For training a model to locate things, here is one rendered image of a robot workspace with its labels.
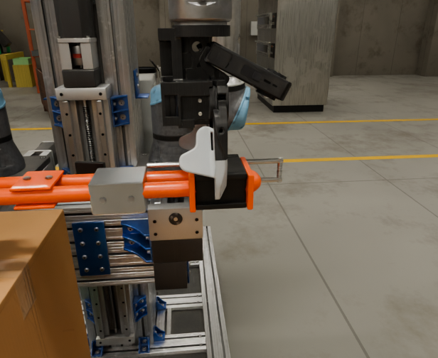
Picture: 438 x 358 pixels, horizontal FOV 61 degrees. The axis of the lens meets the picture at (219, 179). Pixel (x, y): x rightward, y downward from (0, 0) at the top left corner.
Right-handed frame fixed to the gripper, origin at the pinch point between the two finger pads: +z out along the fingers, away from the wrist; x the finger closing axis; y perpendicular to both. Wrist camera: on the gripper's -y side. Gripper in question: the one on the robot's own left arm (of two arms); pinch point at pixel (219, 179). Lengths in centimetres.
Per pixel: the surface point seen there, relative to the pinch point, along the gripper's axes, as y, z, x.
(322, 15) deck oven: -233, -43, -596
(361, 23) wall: -559, -39, -1136
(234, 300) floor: -20, 120, -116
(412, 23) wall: -723, -41, -1135
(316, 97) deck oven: -237, 91, -597
